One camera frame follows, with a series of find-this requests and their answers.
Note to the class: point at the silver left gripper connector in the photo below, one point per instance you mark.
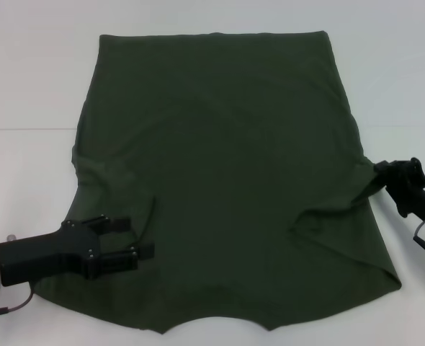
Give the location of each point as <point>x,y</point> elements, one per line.
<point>12,237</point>

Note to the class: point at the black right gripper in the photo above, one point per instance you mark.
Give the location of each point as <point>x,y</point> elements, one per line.
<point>414,196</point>

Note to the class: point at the dark green t-shirt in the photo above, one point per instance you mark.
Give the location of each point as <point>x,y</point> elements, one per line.
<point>216,144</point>

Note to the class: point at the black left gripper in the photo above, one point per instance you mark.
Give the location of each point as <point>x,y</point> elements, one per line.
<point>36,256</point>

